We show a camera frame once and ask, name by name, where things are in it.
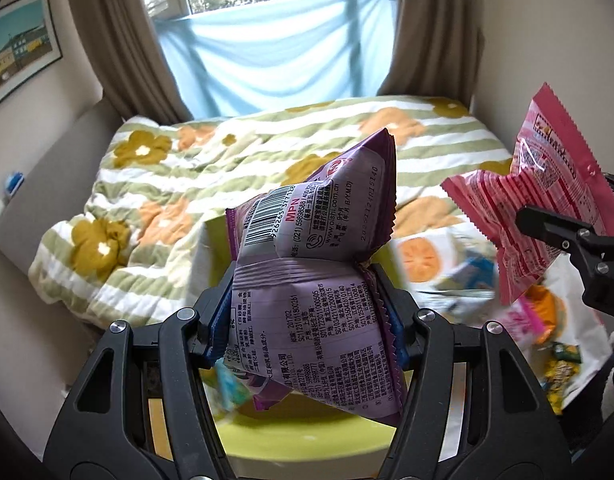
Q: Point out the yellow green snack bag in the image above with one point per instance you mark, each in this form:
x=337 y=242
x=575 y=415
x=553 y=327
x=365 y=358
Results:
x=562 y=375

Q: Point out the purple snack packet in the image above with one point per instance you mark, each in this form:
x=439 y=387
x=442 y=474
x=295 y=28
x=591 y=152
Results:
x=312 y=320

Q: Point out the light blue window cloth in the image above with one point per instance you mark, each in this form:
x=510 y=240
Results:
x=267 y=60

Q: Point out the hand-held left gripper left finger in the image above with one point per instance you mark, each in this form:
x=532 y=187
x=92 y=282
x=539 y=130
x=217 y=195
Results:
x=219 y=321

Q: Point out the small magenta snack bag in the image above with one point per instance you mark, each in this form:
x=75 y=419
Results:
x=522 y=322

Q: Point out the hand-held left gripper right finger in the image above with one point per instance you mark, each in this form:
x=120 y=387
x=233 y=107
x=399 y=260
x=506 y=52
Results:
x=394 y=326

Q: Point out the white persimmon-print cloth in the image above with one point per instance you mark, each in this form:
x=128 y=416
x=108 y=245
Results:
x=582 y=310

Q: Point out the blue yellow snack bag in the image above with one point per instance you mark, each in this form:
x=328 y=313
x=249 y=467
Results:
x=472 y=270

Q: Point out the yellow-green cardboard box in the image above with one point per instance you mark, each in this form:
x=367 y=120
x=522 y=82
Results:
x=307 y=435

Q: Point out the orange snack bag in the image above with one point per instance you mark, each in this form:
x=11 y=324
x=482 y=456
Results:
x=544 y=305

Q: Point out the pink snack packet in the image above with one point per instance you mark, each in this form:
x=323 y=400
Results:
x=542 y=195

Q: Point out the floral striped blanket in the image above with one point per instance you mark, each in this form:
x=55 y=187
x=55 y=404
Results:
x=187 y=180

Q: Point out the framed wall picture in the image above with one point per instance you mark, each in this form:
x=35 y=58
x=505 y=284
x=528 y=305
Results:
x=17 y=50

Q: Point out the small blue white object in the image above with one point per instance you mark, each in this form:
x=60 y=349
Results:
x=14 y=182

